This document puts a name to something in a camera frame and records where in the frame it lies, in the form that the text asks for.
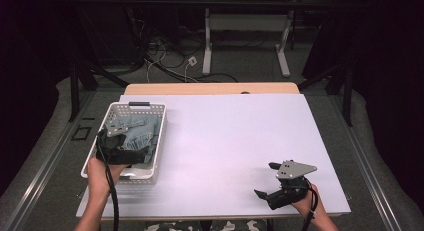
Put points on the white perforated plastic basket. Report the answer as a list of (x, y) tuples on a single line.
[(156, 137)]

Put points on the person's left hand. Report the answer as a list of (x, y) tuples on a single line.
[(100, 174)]

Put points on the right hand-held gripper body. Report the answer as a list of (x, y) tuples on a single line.
[(290, 187)]

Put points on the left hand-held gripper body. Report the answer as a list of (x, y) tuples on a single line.
[(111, 146)]

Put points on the person's right hand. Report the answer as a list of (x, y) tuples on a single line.
[(308, 204)]

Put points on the light blue jeans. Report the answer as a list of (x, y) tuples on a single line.
[(141, 134)]

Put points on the black metal stand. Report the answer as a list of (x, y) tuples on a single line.
[(75, 91), (346, 91)]

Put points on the aluminium floor rail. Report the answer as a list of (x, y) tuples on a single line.
[(43, 164), (370, 177)]

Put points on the white power plug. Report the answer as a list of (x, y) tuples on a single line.
[(192, 61)]

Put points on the white-framed background table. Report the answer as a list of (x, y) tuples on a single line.
[(246, 22)]

